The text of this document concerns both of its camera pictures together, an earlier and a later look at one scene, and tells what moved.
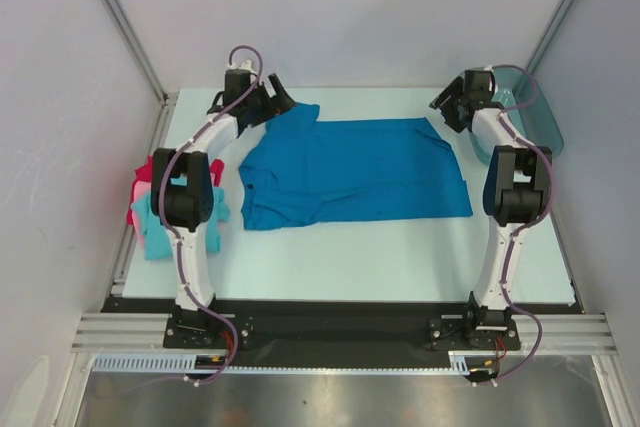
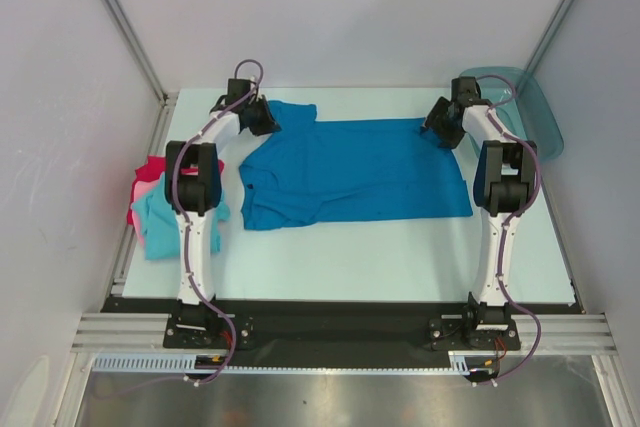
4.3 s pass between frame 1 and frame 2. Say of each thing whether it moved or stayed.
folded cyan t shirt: stayed
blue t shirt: stayed
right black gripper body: moved
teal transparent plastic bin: stayed
